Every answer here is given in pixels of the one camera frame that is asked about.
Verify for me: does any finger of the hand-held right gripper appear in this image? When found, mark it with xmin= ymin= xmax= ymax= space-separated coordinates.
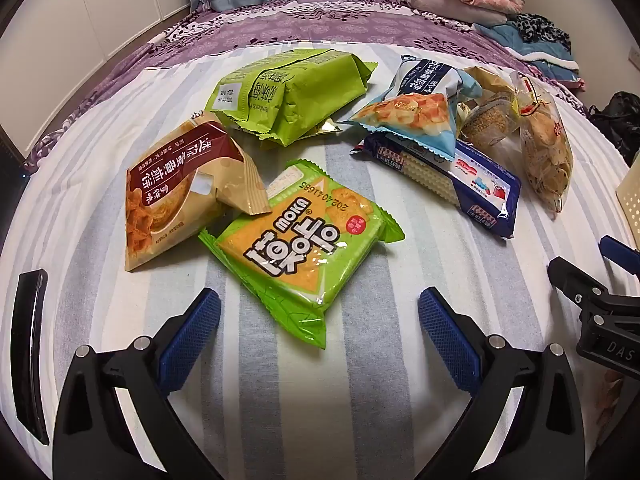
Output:
xmin=599 ymin=236 xmax=640 ymax=281
xmin=547 ymin=256 xmax=609 ymax=312

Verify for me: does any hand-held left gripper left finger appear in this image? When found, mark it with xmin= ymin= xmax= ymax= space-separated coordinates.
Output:
xmin=52 ymin=287 xmax=223 ymax=480

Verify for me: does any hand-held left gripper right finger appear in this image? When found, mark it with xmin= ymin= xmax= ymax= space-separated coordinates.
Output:
xmin=417 ymin=287 xmax=586 ymax=480

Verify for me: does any cream perforated basket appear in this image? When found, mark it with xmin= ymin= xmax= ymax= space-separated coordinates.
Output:
xmin=616 ymin=160 xmax=640 ymax=226

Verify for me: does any clear cracker bag red label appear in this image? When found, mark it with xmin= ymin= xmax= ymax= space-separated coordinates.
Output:
xmin=510 ymin=71 xmax=573 ymax=215

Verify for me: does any green cracker packet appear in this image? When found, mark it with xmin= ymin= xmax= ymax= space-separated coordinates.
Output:
xmin=198 ymin=159 xmax=406 ymax=351

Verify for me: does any dark blue wafer packet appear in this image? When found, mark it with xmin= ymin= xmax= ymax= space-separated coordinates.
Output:
xmin=352 ymin=130 xmax=522 ymax=240

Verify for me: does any brown pastry snack bag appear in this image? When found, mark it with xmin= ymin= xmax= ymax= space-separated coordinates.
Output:
xmin=124 ymin=112 xmax=273 ymax=273

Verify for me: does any small clear grain bar packet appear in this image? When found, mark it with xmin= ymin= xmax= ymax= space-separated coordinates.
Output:
xmin=457 ymin=92 xmax=521 ymax=153

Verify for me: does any yellow biscuit packet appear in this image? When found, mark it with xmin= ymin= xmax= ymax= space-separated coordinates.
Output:
xmin=462 ymin=66 xmax=516 ymax=97

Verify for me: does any light blue snack bag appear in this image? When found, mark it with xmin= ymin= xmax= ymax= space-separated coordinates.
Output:
xmin=337 ymin=56 xmax=483 ymax=161

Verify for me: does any green seaweed pack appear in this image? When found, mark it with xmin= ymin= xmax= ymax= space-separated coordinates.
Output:
xmin=210 ymin=49 xmax=377 ymax=147

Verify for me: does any striped white grey sheet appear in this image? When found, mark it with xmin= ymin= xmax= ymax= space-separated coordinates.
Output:
xmin=0 ymin=45 xmax=636 ymax=480

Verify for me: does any black plastic bag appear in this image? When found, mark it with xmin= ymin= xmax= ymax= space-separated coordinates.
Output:
xmin=587 ymin=91 xmax=640 ymax=166

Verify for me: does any blue fleece blanket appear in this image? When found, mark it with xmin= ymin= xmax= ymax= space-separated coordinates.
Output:
xmin=475 ymin=22 xmax=582 ymax=87

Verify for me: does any leopard print cloth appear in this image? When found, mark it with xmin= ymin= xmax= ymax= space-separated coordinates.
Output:
xmin=515 ymin=12 xmax=572 ymax=52

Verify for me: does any white wardrobe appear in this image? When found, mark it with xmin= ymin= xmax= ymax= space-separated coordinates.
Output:
xmin=0 ymin=0 xmax=193 ymax=161

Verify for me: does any purple floral bedsheet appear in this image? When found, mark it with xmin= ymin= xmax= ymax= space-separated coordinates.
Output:
xmin=20 ymin=0 xmax=586 ymax=176

